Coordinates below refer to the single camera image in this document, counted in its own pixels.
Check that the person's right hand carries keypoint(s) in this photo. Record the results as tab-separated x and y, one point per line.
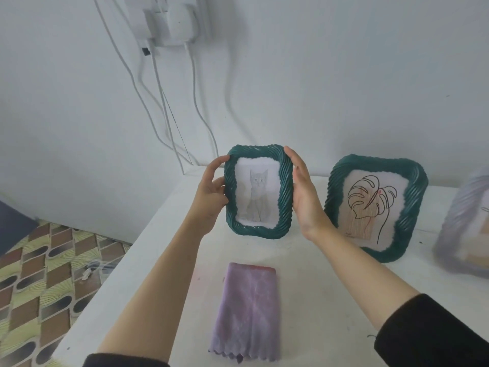
309	210

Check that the person's left hand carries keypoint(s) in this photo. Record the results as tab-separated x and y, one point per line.
206	206

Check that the purple cleaning cloth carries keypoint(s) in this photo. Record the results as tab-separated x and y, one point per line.
248	313

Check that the person's right forearm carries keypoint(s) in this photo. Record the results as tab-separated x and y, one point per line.
366	279

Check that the person's left forearm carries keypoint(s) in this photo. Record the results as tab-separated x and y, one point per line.
153	301

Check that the black usb plug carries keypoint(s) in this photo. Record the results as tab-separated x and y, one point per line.
145	51

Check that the white plug adapter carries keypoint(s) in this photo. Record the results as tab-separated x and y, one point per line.
175	26

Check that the dark blue object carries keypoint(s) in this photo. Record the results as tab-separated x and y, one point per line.
15	229

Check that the white wall power strip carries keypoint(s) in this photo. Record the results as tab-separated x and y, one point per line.
133	15

